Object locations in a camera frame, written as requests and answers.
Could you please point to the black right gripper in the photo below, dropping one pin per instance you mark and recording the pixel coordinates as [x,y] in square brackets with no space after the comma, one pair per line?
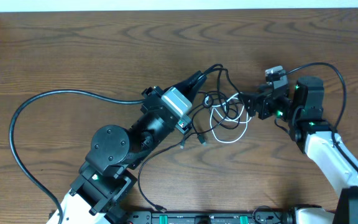
[263,99]

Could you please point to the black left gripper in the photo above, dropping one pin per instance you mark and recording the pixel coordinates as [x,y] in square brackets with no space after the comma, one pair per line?
[151,106]

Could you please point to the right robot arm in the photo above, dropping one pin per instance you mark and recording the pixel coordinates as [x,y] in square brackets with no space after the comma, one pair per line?
[317,139]

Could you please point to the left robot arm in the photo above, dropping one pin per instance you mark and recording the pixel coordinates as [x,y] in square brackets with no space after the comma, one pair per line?
[105,177]

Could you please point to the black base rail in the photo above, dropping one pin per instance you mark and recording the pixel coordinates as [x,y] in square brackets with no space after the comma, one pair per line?
[228,217]

